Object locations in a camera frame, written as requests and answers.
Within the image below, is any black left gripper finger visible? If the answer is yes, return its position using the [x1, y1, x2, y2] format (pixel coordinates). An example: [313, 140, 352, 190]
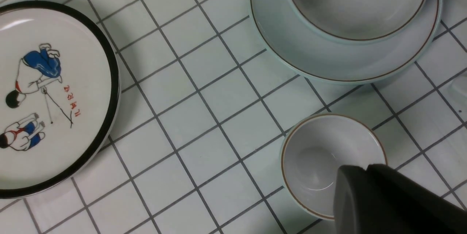
[333, 164, 467, 234]

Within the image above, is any black-rimmed illustrated plate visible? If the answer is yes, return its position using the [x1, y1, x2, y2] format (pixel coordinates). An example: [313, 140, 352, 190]
[1, 1, 121, 199]

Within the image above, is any pale blue plain bowl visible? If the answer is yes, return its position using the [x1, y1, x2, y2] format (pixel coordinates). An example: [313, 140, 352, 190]
[287, 0, 426, 44]

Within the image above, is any pale blue plain cup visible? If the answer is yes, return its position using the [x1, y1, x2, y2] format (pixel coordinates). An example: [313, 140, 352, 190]
[278, 113, 388, 220]

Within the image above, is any pale blue plain plate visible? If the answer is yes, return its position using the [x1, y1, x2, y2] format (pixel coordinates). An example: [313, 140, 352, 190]
[249, 0, 443, 84]

